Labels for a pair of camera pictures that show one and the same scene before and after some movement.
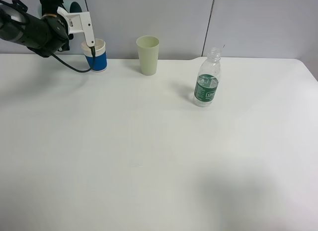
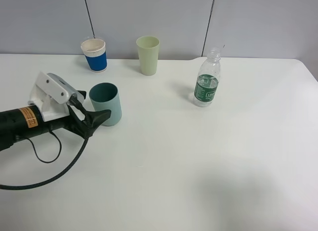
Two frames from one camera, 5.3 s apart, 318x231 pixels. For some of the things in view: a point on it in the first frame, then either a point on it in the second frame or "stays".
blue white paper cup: x=100 y=63 stays
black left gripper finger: x=50 y=2 -> x=92 y=120
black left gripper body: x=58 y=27 -> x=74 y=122
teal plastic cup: x=70 y=7 -> x=105 y=96
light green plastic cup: x=148 y=47 stays
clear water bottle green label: x=207 y=79 stays
